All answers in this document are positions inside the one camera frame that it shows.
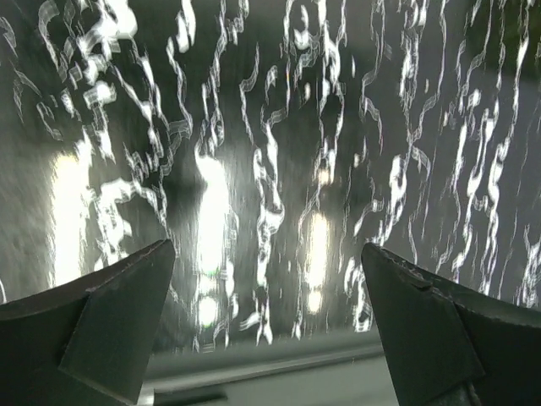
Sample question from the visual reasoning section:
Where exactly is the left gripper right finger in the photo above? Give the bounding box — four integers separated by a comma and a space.
361, 243, 540, 405

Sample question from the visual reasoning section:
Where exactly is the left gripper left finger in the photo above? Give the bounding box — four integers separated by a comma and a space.
1, 240, 175, 405

